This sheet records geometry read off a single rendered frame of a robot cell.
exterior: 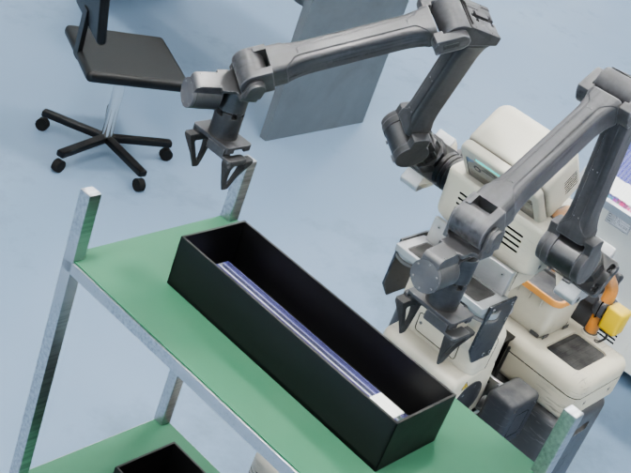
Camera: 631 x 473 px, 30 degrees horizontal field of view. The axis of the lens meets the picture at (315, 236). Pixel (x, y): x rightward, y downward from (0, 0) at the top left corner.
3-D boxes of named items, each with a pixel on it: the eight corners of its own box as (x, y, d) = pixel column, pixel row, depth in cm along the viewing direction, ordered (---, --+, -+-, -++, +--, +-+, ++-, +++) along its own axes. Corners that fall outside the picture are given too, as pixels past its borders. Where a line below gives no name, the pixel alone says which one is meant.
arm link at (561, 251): (600, 254, 233) (578, 240, 236) (592, 236, 224) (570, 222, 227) (572, 291, 233) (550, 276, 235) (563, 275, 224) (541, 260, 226)
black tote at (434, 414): (434, 440, 214) (456, 394, 208) (375, 472, 201) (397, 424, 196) (229, 265, 241) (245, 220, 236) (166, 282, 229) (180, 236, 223)
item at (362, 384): (406, 433, 211) (412, 419, 209) (382, 446, 206) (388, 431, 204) (223, 274, 235) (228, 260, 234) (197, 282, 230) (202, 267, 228)
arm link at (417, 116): (516, 32, 217) (499, -10, 221) (453, 32, 211) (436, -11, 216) (421, 166, 253) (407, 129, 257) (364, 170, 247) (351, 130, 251)
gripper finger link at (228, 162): (218, 198, 222) (232, 156, 218) (194, 178, 226) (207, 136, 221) (243, 192, 227) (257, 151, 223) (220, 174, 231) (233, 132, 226)
